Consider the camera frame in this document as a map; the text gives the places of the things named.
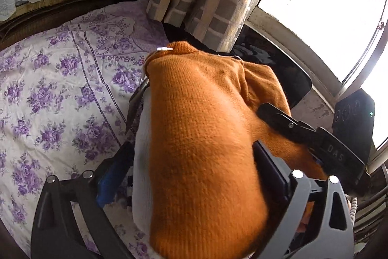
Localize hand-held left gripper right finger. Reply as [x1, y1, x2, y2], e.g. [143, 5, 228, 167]
[251, 140, 355, 259]

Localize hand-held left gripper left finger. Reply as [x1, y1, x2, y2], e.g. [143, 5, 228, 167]
[30, 142, 135, 259]

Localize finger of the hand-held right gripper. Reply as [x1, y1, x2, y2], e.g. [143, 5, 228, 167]
[257, 103, 322, 146]

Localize orange knit cardigan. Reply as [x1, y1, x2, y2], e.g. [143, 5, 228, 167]
[144, 41, 329, 259]

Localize white cloth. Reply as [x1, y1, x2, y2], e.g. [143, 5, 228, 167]
[132, 92, 160, 256]

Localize black glossy object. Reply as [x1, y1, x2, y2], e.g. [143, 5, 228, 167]
[233, 25, 313, 111]

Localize dark cloth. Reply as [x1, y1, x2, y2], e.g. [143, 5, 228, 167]
[125, 77, 151, 135]

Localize purple floral bedsheet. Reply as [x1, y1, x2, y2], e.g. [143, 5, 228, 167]
[0, 0, 170, 259]

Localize bright window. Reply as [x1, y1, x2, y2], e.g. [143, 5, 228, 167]
[242, 0, 388, 162]

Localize white coiled cable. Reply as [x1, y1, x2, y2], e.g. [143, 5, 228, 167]
[348, 197, 360, 227]

